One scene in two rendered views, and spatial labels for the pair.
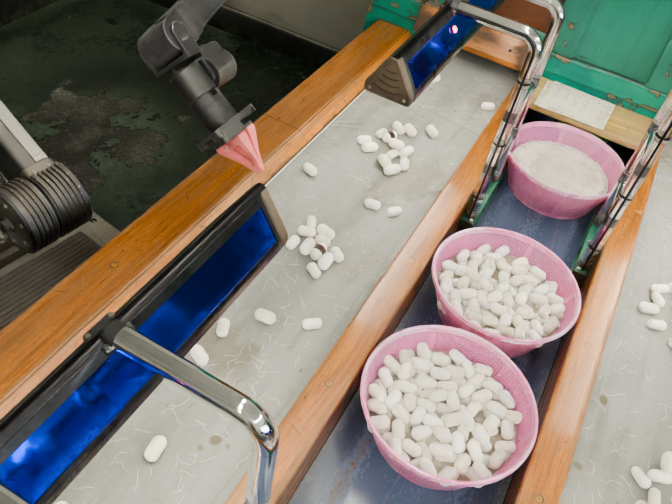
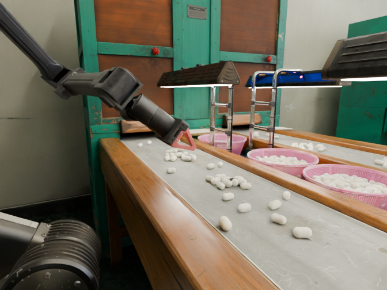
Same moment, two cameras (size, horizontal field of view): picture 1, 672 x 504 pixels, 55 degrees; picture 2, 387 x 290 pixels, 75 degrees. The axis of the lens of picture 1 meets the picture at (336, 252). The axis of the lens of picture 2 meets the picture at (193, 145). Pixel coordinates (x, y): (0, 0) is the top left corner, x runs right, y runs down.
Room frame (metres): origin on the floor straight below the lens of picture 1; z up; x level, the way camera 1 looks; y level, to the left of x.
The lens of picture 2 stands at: (0.38, 0.64, 1.02)
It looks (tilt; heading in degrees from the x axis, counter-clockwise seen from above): 12 degrees down; 314
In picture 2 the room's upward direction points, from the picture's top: straight up
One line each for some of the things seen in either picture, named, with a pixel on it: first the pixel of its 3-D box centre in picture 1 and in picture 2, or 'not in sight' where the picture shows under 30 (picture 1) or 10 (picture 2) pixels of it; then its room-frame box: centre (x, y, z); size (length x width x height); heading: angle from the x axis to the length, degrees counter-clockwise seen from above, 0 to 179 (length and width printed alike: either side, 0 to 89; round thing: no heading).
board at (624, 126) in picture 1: (588, 112); (203, 131); (1.42, -0.53, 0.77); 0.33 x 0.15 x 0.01; 70
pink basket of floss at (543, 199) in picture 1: (558, 173); (222, 145); (1.22, -0.46, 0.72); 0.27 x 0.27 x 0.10
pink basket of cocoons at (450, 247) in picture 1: (498, 297); (280, 167); (0.81, -0.30, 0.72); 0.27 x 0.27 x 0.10
